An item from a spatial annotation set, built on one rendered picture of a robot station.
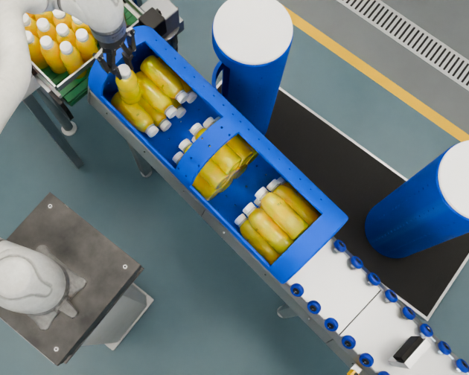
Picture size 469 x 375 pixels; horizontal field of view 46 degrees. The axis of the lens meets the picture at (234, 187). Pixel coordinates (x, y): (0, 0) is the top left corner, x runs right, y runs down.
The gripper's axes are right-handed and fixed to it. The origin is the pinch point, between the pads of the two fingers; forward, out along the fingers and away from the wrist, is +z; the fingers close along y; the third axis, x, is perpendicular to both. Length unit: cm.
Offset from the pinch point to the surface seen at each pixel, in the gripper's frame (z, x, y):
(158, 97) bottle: 18.1, -7.2, 5.2
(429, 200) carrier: 33, -93, 50
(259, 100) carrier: 55, -21, 42
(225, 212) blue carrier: 27, -48, -4
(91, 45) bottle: 23.6, 24.5, 2.9
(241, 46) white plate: 23.6, -10.9, 39.7
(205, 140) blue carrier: 3.8, -32.1, 2.8
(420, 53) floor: 128, -46, 154
